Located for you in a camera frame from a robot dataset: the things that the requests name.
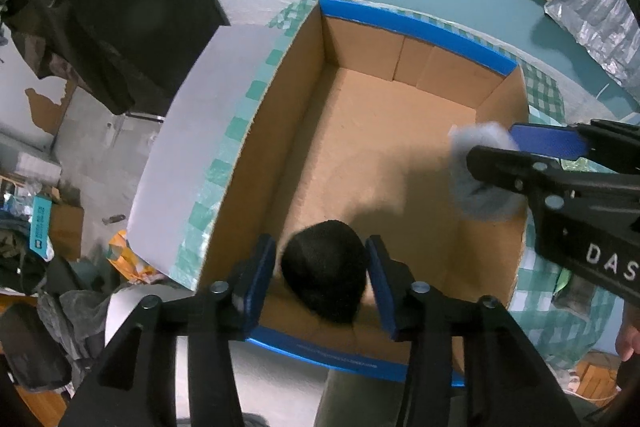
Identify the black fluffy ball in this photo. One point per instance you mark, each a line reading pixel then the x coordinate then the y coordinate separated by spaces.
pixel 325 274

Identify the person's right hand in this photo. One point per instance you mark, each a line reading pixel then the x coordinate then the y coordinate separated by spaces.
pixel 630 339

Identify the blue cardboard box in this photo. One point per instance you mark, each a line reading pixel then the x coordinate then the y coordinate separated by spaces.
pixel 380 147

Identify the green sparkly cloth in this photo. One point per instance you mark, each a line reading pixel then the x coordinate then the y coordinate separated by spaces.
pixel 577 164

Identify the black bag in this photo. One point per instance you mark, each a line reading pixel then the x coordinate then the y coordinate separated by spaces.
pixel 30 347

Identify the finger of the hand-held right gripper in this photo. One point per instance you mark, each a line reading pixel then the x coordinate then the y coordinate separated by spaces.
pixel 550 141
pixel 505 169

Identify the brown cardboard box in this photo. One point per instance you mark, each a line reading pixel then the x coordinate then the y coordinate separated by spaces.
pixel 67 229

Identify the orange plastic bag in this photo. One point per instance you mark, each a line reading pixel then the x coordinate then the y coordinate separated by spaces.
pixel 125 257

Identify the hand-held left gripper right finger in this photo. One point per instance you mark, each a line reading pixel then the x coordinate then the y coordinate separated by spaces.
pixel 380 289

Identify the silver tarp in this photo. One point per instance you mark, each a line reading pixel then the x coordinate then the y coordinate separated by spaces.
pixel 595 17

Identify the grey fluffy ball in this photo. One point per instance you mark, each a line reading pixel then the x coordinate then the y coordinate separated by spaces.
pixel 481 203

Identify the dark grey cloth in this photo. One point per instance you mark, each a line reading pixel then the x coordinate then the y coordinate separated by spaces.
pixel 575 297

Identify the checkered plastic bag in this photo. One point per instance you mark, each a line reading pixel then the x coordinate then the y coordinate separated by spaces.
pixel 200 132

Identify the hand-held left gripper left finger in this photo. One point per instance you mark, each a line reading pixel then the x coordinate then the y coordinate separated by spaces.
pixel 262 279

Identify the blue carton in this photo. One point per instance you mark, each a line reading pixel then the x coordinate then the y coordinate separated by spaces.
pixel 40 227

